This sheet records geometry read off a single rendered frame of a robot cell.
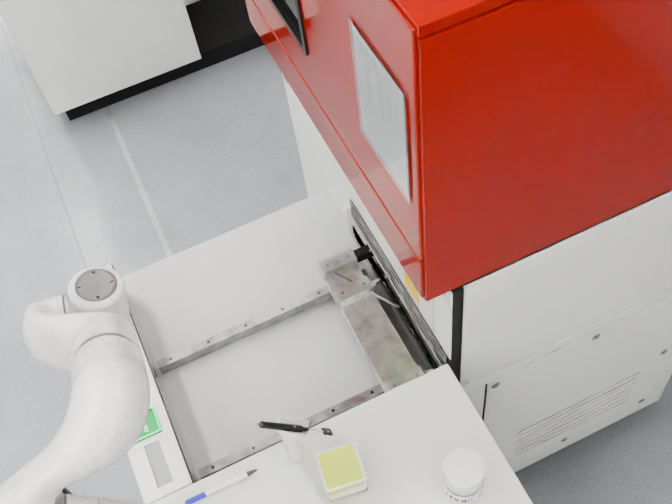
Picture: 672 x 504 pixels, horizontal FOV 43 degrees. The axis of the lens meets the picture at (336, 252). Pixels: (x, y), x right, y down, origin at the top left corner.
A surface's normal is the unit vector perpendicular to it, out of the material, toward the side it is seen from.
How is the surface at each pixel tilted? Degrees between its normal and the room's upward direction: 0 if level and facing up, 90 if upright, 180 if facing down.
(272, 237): 0
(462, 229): 90
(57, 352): 56
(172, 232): 0
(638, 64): 90
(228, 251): 0
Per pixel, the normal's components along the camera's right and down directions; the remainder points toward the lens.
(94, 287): 0.09, -0.63
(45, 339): -0.48, 0.24
